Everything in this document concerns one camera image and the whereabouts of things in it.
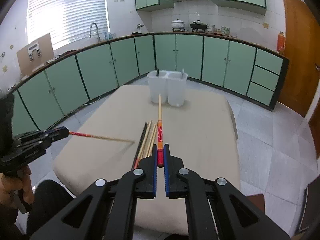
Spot red-handled crossing chopstick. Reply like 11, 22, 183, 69
133, 120, 152, 169

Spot plain bamboo chopstick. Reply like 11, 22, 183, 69
141, 122, 154, 159

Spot chrome kitchen faucet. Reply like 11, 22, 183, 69
88, 22, 101, 43

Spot person's left hand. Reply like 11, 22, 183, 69
1, 166, 35, 209

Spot cardboard box on counter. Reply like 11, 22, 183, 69
17, 33, 54, 77

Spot left white plastic container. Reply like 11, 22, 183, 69
147, 70, 169, 104

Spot white plastic container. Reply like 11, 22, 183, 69
167, 72, 188, 107
147, 70, 169, 104

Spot window blinds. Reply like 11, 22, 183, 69
26, 0, 108, 50

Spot right white plastic container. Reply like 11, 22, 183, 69
167, 72, 188, 107

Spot green base cabinet run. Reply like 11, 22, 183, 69
12, 33, 289, 135

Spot white cooking pot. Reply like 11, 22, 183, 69
171, 18, 185, 32

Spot black wok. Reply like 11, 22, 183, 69
189, 20, 207, 33

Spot orange gas cylinder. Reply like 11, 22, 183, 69
277, 31, 285, 54

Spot wooden door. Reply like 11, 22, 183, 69
279, 0, 319, 118

